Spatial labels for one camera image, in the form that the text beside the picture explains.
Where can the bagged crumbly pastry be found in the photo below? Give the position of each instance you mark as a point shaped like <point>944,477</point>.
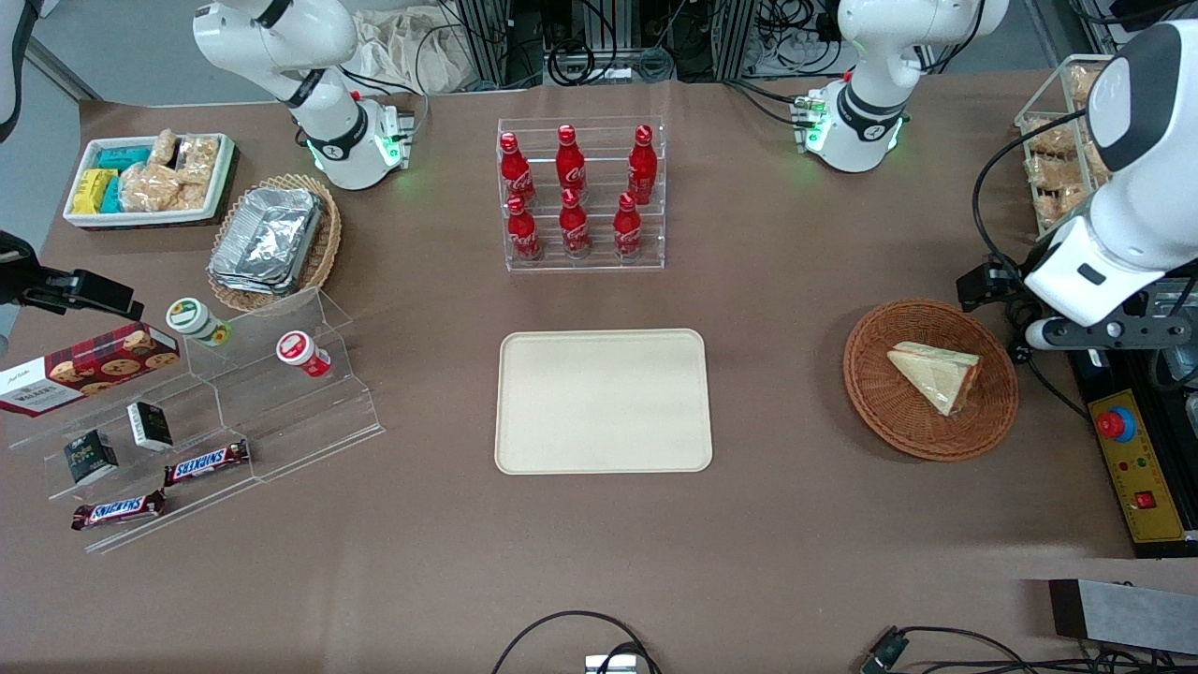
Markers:
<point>198,159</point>
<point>150,187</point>
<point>165,148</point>

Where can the light oval wicker basket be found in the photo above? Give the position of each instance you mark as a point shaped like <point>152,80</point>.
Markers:
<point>328,234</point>

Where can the silver metal clamp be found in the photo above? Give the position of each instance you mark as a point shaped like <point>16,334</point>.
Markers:
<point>613,665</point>

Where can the yellow snack packet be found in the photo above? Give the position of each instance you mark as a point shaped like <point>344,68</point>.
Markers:
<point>91,190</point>

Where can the beige cloth bag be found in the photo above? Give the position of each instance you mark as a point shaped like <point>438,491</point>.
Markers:
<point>402,51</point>

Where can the bagged pastry in frame basket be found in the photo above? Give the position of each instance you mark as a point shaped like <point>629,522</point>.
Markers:
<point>1050,139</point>
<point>1056,173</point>
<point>1062,211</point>
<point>1086,86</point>

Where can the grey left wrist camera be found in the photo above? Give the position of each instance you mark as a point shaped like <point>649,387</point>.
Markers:
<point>1044,333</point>

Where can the white power strip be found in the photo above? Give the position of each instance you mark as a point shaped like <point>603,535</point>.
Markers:
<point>796,54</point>

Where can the silver foil packets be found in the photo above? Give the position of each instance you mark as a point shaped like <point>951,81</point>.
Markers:
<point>267,234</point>

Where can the white frame pastry basket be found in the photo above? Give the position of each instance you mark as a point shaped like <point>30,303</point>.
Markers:
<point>1044,90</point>

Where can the black yellow control box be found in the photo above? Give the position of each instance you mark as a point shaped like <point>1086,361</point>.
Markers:
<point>1137,477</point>

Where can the small black box gold print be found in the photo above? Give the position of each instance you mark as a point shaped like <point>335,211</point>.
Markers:
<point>91,457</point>

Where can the red Coca-Cola bottle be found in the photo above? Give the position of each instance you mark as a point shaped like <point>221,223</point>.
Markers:
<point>627,229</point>
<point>642,164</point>
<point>574,227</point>
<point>515,168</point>
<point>570,161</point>
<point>523,234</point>

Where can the clear acrylic stepped rack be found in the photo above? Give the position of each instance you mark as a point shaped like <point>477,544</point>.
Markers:
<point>187,510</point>
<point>309,412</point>

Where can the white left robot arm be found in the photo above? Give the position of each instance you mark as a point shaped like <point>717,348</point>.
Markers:
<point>870,103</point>

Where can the aluminium profile post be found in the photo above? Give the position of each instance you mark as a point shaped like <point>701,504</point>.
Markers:
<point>737,37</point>
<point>485,42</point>

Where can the beige rectangular tray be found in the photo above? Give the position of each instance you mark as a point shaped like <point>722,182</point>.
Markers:
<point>604,402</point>

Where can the red lid yogurt cup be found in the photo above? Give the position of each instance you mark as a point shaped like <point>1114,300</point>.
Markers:
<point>299,351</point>

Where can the clear acrylic bottle rack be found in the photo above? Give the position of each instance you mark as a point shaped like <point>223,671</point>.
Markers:
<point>599,265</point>

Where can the grey black flat plate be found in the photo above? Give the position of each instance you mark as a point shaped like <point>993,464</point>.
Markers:
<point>1132,616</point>

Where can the white rectangular snack bin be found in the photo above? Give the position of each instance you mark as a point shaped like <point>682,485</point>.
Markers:
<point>220,192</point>

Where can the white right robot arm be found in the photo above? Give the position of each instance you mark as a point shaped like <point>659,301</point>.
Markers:
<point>328,131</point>

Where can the red emergency stop button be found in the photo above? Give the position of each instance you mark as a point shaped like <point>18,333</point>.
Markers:
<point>1115,424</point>

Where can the wrapped triangular sandwich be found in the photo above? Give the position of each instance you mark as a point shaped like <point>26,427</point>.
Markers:
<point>936,374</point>

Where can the Snickers chocolate bar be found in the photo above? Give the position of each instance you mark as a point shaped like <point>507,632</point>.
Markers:
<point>119,510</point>
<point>206,462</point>

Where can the teal snack packet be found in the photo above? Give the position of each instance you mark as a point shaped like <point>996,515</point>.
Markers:
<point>111,195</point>
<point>124,156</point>

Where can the Walkers cookie box red tartan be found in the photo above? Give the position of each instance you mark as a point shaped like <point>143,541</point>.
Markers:
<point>89,370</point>

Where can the small black box white label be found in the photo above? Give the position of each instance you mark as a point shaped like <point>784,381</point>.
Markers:
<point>150,426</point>

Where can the brown round wicker basket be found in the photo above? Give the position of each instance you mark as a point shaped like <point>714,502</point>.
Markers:
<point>889,402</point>

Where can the green lid yogurt cup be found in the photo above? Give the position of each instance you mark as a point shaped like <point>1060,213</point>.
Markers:
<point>195,319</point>

